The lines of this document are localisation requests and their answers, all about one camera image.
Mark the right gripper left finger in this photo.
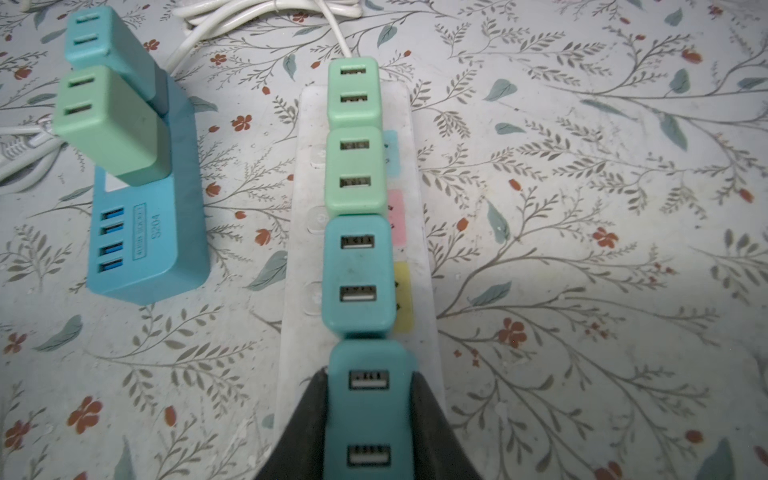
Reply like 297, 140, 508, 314
254, 369, 328, 480

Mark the teal charger cube top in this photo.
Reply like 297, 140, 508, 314
323, 339, 416, 479

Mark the green charger cube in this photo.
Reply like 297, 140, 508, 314
324, 126, 388, 218
53, 66, 171, 187
327, 57, 383, 130

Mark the white coiled power cable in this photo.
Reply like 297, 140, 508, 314
0, 0, 364, 199

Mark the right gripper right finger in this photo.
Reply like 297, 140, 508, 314
410, 372, 481, 480

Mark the teal power strip with USB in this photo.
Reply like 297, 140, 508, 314
86, 80, 211, 305

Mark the white multicolour power strip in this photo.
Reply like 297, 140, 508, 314
274, 83, 445, 447

